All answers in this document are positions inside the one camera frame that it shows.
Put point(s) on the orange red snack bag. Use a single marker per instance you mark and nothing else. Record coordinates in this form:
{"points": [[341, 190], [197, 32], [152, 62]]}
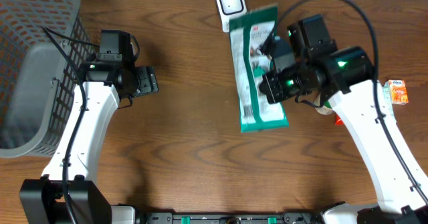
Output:
{"points": [[338, 121]]}

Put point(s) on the green white gloves package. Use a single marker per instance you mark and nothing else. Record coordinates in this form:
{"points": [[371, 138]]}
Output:
{"points": [[246, 34]]}

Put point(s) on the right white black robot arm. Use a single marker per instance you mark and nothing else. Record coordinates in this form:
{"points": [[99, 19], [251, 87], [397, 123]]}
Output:
{"points": [[346, 80]]}

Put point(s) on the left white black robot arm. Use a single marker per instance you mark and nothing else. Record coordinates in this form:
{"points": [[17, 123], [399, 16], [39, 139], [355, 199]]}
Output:
{"points": [[66, 192]]}

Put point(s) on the green lid glass jar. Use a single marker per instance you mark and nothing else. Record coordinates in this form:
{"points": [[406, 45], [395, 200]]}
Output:
{"points": [[324, 110]]}

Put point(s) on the white barcode scanner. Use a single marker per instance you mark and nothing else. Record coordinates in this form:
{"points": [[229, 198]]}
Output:
{"points": [[230, 9]]}

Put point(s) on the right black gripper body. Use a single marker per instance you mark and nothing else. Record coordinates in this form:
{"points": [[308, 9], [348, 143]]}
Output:
{"points": [[293, 81]]}

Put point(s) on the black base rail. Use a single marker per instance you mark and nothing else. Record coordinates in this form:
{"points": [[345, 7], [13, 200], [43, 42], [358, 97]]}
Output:
{"points": [[229, 218]]}

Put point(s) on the grey plastic mesh basket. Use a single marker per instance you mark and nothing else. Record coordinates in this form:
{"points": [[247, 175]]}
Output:
{"points": [[37, 83]]}

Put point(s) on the mint green wipes pack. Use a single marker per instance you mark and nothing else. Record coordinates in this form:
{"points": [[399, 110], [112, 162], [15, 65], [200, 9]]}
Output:
{"points": [[387, 97]]}

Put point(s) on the small orange tissue box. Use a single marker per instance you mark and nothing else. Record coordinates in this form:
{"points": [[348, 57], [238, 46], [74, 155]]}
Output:
{"points": [[397, 91]]}

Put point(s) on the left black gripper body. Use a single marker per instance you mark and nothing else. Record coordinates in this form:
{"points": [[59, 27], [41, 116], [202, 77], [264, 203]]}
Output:
{"points": [[147, 82]]}

